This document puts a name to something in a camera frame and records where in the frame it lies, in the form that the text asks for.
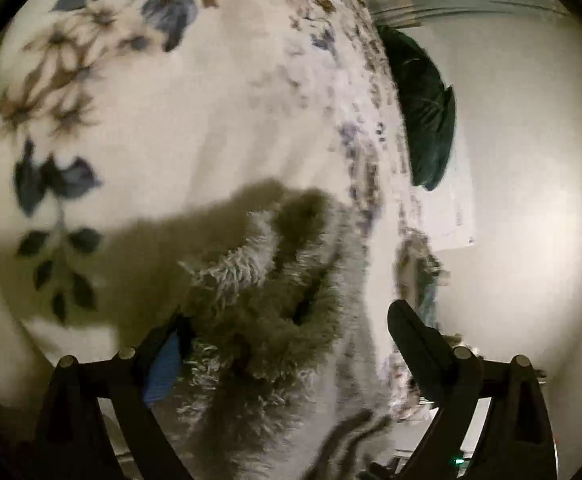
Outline grey fluffy pants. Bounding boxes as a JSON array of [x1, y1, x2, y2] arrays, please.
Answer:
[[94, 179, 392, 479]]

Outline dark green pillow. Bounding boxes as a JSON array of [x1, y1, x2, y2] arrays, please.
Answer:
[[378, 25, 456, 192]]

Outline cream floral checkered blanket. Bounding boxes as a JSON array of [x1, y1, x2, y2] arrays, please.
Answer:
[[0, 0, 423, 420]]

